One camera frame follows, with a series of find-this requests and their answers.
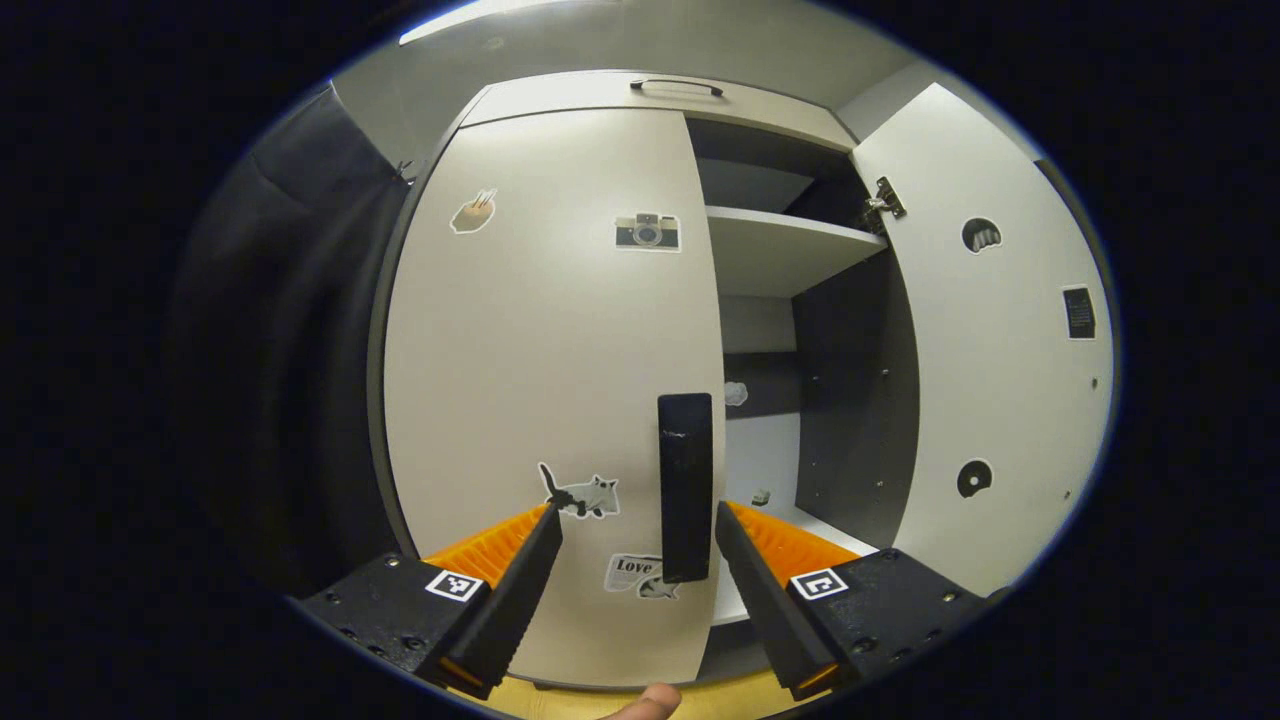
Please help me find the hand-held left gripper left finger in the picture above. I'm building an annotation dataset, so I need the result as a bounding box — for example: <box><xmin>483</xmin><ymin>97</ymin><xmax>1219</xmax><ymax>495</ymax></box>
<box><xmin>290</xmin><ymin>502</ymin><xmax>564</xmax><ymax>701</ymax></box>

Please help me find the white door with headphones sticker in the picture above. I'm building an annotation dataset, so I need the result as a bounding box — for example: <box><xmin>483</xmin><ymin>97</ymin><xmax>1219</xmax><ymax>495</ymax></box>
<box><xmin>850</xmin><ymin>83</ymin><xmax>1114</xmax><ymax>598</ymax></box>

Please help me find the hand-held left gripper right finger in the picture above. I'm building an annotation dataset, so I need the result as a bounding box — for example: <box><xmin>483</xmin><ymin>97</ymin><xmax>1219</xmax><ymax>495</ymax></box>
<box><xmin>714</xmin><ymin>500</ymin><xmax>1001</xmax><ymax>701</ymax></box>

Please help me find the black backdrop cloth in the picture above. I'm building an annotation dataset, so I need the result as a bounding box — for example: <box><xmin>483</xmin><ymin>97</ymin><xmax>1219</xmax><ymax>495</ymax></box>
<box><xmin>170</xmin><ymin>85</ymin><xmax>416</xmax><ymax>601</ymax></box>

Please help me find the white double-door shoe cabinet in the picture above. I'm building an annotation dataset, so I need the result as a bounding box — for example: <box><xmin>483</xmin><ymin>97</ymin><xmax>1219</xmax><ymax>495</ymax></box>
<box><xmin>368</xmin><ymin>68</ymin><xmax>921</xmax><ymax>691</ymax></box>

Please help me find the white door with camera sticker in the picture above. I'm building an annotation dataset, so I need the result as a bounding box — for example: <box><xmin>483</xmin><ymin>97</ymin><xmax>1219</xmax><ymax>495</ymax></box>
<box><xmin>383</xmin><ymin>107</ymin><xmax>728</xmax><ymax>689</ymax></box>

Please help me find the metal door hinge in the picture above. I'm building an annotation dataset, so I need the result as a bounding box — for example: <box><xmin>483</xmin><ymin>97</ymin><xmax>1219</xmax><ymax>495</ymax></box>
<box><xmin>862</xmin><ymin>177</ymin><xmax>907</xmax><ymax>233</ymax></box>

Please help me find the thin black drawer handle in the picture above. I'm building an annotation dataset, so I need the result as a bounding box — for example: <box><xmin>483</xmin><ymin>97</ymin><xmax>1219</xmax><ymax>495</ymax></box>
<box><xmin>630</xmin><ymin>78</ymin><xmax>724</xmax><ymax>98</ymax></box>

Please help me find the black door handle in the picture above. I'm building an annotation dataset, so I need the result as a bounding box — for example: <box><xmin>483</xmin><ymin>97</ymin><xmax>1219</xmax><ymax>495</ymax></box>
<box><xmin>657</xmin><ymin>393</ymin><xmax>714</xmax><ymax>584</ymax></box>

